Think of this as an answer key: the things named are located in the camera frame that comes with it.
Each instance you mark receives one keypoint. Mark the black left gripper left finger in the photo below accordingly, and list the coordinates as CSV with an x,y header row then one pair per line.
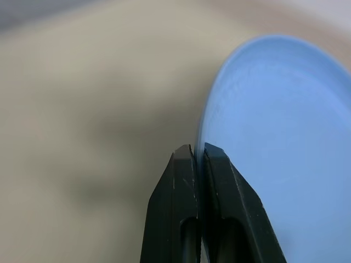
x,y
172,208

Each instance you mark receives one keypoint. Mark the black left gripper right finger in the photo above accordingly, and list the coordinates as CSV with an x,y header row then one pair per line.
x,y
235,208

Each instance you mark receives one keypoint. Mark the blue plate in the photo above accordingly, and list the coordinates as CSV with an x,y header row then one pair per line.
x,y
274,137

